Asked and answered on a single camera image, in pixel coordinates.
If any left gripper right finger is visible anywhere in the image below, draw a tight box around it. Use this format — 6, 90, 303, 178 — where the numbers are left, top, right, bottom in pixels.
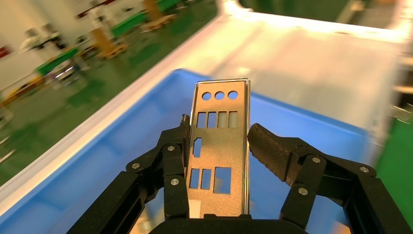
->
247, 123, 413, 234

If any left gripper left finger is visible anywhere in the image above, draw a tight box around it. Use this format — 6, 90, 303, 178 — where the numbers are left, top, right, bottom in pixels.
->
66, 114, 191, 234

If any silver metal I/O plate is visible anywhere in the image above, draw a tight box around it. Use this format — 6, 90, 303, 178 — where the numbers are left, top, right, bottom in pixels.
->
186, 78, 251, 218

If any blue plastic tray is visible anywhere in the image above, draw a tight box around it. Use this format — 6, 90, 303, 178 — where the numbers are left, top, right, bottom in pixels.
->
0, 68, 378, 234

